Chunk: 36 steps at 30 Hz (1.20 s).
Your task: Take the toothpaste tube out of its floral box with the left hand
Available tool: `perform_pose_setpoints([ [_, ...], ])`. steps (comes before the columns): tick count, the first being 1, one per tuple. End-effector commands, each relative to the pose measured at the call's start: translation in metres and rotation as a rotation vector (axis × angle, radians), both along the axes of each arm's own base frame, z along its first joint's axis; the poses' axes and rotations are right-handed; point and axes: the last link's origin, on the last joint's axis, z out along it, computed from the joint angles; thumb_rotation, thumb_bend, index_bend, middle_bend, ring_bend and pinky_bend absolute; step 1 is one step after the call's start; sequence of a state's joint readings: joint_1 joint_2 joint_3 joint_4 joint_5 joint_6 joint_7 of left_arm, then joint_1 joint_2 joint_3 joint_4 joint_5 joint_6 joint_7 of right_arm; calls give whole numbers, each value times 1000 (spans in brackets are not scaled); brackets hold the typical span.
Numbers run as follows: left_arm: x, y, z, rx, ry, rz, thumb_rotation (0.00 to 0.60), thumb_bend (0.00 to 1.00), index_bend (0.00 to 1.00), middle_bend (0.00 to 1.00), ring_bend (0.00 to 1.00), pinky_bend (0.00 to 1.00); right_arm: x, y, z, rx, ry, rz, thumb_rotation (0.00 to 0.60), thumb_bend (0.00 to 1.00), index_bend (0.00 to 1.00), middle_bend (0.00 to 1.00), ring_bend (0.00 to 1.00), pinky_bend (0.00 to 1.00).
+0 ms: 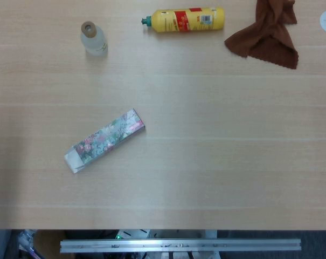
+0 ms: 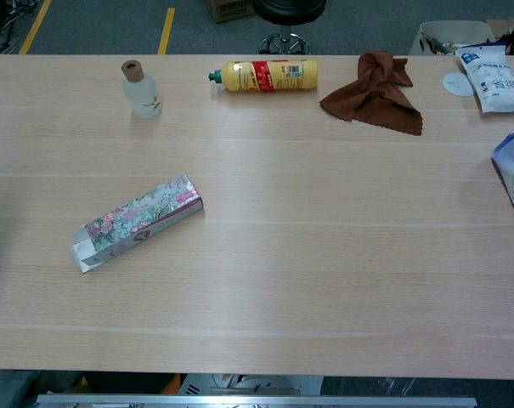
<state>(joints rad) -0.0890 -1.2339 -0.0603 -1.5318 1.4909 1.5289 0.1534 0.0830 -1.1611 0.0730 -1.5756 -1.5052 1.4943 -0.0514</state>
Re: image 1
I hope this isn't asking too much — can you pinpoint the floral patterned box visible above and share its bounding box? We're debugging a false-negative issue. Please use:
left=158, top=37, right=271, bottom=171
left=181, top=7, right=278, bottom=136
left=64, top=108, right=147, bottom=174

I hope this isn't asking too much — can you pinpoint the frosted glass bottle wooden cap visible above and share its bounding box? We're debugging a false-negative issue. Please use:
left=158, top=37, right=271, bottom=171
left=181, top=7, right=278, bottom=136
left=80, top=21, right=109, bottom=57

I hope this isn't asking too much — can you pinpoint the yellow bottle green cap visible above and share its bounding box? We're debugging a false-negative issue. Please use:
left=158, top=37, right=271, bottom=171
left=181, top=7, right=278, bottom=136
left=141, top=6, right=226, bottom=34

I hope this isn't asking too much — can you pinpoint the brown cloth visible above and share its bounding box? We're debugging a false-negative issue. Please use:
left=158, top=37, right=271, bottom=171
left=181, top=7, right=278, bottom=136
left=224, top=0, right=299, bottom=70

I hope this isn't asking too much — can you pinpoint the blue cable bundle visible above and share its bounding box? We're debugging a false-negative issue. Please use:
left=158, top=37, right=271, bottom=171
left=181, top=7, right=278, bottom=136
left=18, top=230, right=36, bottom=256

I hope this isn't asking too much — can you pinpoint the aluminium rail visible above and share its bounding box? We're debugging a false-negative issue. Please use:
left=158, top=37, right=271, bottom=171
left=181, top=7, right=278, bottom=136
left=59, top=238, right=302, bottom=254

